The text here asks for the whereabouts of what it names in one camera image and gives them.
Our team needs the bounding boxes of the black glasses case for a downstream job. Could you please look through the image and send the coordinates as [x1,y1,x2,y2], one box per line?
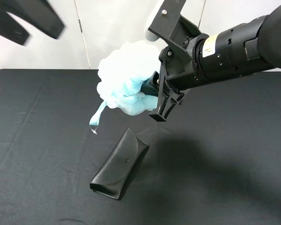
[89,128,149,201]

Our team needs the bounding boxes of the black table cloth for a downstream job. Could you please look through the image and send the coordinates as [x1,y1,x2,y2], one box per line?
[0,69,281,225]

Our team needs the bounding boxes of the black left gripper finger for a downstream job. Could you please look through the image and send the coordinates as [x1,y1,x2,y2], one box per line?
[0,9,30,45]
[0,0,65,39]

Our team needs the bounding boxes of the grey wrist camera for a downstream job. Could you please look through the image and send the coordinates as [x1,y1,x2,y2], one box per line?
[144,0,164,42]

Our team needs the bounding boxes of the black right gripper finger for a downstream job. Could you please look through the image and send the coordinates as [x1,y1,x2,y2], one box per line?
[149,64,184,122]
[141,71,159,96]

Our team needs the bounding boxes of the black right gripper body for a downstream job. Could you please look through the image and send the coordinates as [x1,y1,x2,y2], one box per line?
[149,0,210,90]

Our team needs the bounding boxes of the blue white bath loofah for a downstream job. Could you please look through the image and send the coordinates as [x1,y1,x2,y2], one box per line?
[89,40,161,133]

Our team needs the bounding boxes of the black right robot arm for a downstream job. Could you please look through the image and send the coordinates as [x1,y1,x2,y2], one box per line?
[141,0,281,122]

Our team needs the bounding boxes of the thin white cable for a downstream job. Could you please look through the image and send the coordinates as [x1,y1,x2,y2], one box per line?
[197,0,207,30]

